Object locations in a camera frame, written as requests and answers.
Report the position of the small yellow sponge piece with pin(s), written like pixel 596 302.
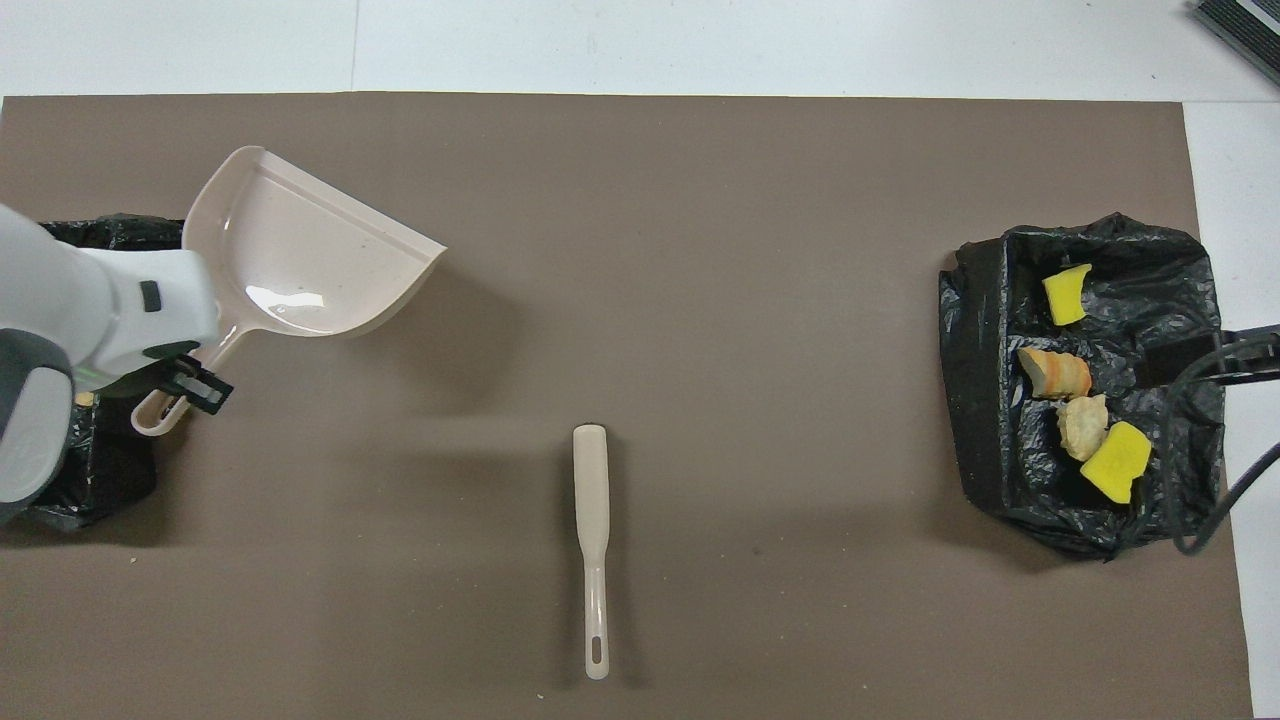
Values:
pixel 1067 295

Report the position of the brown table mat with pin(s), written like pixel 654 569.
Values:
pixel 700 150

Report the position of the large yellow sponge piece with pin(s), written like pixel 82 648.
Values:
pixel 1118 462

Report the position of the pale bread piece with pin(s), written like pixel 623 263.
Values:
pixel 1083 428

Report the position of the dark ribbed panel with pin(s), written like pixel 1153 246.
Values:
pixel 1245 25

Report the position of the black bag lined bin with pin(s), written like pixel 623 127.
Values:
pixel 1000 450

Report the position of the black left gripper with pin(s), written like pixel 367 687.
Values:
pixel 175 353

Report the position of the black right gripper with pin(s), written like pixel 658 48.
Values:
pixel 1198 365

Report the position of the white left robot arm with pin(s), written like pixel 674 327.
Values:
pixel 60 290

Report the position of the beige plastic dustpan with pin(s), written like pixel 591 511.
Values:
pixel 300 250

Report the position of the orange striped croissant piece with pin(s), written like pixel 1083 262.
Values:
pixel 1055 375

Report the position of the black bag bin showing pink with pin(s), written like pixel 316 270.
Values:
pixel 115 470

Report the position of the beige hand brush black bristles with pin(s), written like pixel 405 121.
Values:
pixel 591 480

